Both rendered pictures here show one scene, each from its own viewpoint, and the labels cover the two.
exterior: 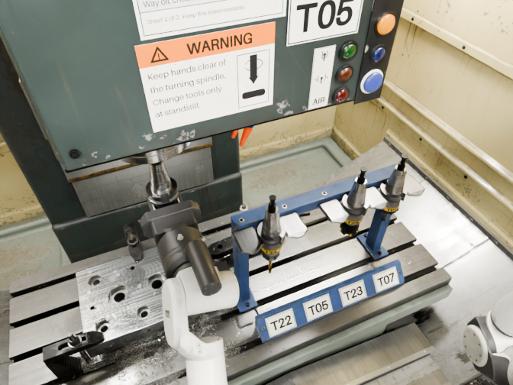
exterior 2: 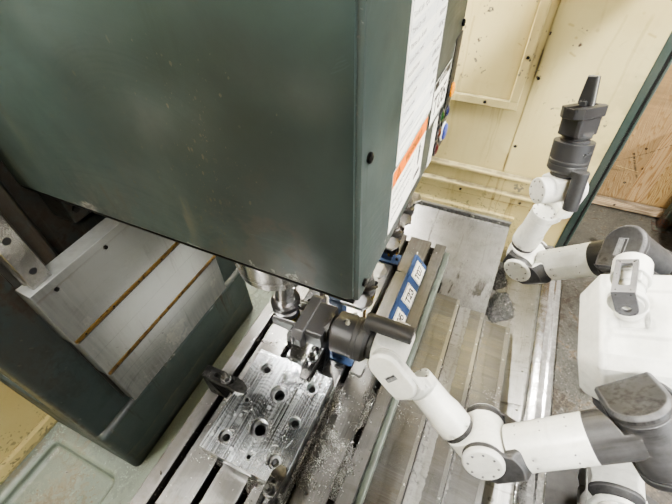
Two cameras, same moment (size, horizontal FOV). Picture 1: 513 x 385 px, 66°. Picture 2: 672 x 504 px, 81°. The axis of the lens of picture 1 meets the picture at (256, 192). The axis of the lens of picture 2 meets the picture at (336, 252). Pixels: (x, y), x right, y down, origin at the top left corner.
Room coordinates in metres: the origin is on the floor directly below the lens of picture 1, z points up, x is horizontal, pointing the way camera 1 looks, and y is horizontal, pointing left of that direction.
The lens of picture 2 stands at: (0.13, 0.44, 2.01)
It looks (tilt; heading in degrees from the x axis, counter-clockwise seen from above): 47 degrees down; 319
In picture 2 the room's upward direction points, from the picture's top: 2 degrees counter-clockwise
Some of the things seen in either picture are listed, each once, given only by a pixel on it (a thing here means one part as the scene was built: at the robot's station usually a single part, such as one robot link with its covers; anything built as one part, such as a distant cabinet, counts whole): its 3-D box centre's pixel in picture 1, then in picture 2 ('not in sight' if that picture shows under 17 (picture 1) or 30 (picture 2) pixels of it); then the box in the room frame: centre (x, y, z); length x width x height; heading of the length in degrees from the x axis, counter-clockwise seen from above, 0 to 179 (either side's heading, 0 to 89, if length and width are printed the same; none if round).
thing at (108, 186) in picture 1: (137, 138); (155, 287); (0.98, 0.37, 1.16); 0.48 x 0.05 x 0.51; 113
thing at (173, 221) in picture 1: (177, 234); (329, 326); (0.49, 0.15, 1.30); 0.13 x 0.12 x 0.10; 113
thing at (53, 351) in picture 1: (76, 350); (270, 497); (0.40, 0.43, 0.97); 0.13 x 0.03 x 0.15; 113
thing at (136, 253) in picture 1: (134, 247); (227, 383); (0.71, 0.35, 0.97); 0.13 x 0.03 x 0.15; 23
